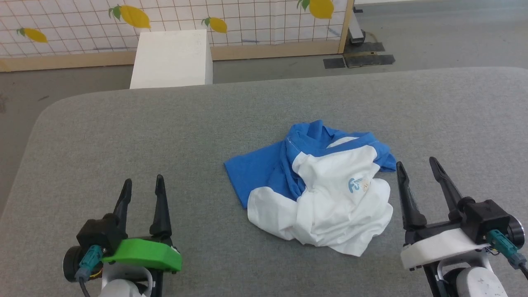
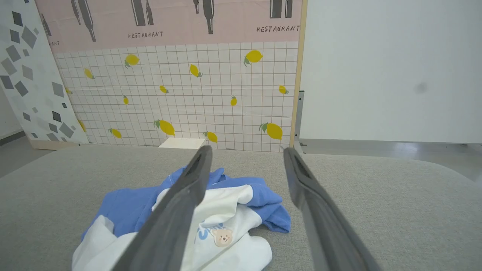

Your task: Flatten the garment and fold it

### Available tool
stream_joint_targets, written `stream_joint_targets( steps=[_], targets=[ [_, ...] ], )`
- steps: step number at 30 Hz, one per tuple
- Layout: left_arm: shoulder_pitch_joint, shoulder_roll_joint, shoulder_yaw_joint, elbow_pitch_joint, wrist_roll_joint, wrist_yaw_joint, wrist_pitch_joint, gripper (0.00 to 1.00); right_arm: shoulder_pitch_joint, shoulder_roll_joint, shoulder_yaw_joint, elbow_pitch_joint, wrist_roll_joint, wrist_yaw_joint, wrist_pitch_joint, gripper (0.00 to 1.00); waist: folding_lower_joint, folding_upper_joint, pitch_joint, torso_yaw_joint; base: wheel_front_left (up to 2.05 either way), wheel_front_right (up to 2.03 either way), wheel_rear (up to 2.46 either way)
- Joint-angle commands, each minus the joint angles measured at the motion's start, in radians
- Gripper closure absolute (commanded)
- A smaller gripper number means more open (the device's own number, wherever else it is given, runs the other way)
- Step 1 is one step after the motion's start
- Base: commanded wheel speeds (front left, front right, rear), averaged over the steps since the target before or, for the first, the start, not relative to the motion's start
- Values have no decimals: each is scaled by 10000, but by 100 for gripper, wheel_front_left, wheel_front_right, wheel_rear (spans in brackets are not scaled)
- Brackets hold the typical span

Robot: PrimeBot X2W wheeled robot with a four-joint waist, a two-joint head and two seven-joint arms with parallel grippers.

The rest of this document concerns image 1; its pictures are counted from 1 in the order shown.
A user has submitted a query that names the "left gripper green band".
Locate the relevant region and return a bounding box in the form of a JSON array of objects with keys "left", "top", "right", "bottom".
[{"left": 101, "top": 174, "right": 183, "bottom": 273}]

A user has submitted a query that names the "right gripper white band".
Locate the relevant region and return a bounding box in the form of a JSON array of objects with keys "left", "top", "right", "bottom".
[{"left": 396, "top": 156, "right": 492, "bottom": 271}]

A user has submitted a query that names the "blue and white t-shirt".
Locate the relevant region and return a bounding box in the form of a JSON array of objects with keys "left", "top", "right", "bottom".
[{"left": 224, "top": 120, "right": 397, "bottom": 257}]

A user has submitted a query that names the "long black floor mat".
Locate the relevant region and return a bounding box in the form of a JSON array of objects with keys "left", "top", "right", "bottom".
[{"left": 344, "top": 54, "right": 396, "bottom": 68}]

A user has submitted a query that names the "white rectangular box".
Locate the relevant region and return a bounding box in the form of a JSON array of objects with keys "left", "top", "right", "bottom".
[{"left": 130, "top": 29, "right": 214, "bottom": 90}]

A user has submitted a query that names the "dark floor plate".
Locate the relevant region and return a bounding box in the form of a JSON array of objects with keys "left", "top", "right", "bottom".
[{"left": 344, "top": 41, "right": 386, "bottom": 54}]

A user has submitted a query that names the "grey metal stand foot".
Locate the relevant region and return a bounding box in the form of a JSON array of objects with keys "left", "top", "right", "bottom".
[{"left": 349, "top": 7, "right": 367, "bottom": 46}]

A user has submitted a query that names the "teal plug left camera cable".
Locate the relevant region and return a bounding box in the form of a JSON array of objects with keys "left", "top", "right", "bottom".
[{"left": 74, "top": 245, "right": 104, "bottom": 297}]

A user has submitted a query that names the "teal plug camera cable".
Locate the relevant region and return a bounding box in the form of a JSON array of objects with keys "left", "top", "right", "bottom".
[
  {"left": 486, "top": 229, "right": 528, "bottom": 278},
  {"left": 74, "top": 245, "right": 104, "bottom": 297}
]

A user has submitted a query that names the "teal plug right camera cable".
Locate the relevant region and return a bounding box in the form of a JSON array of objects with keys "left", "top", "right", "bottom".
[{"left": 486, "top": 229, "right": 528, "bottom": 278}]

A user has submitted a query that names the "lemon print partition wood frame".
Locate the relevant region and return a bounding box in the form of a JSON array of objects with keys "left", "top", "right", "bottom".
[{"left": 0, "top": 0, "right": 355, "bottom": 73}]

